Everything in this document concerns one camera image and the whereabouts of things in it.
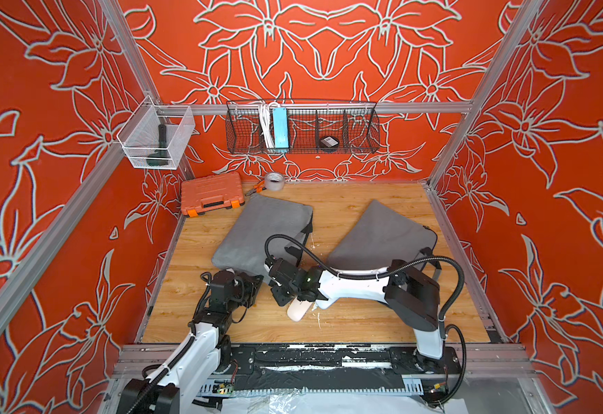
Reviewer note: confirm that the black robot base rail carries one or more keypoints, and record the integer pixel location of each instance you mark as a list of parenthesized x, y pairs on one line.
[(331, 367)]

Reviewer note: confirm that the clear plastic wall bin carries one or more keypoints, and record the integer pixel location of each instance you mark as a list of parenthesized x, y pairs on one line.
[(139, 135)]

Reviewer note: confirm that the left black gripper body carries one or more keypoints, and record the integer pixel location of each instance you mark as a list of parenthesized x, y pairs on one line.
[(243, 294)]

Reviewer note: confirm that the grey laptop bag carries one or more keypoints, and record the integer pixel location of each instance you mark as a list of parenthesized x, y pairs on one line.
[(380, 236), (243, 248)]

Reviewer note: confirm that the light blue box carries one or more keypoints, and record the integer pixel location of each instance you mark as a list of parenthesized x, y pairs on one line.
[(281, 129)]

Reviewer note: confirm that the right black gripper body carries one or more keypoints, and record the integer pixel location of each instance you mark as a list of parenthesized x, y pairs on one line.
[(283, 290)]

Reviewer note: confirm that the black wire wall basket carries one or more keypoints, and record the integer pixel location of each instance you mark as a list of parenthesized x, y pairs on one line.
[(249, 126)]

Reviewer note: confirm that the dark green flashlight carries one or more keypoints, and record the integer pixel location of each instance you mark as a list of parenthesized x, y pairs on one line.
[(159, 158)]

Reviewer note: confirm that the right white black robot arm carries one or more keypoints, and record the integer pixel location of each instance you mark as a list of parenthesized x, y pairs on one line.
[(419, 292)]

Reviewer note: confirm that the orange handled pliers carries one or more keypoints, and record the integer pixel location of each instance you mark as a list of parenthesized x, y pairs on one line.
[(258, 188)]

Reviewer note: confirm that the pink computer mouse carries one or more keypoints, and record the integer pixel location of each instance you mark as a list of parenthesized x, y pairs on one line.
[(298, 309)]

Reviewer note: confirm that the orange tool case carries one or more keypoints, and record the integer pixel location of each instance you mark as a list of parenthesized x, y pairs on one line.
[(215, 192)]

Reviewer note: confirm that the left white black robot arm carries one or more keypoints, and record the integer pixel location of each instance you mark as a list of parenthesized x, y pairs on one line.
[(175, 384)]

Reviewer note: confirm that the clear tape roll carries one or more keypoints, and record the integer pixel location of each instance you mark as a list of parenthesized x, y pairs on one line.
[(274, 181)]

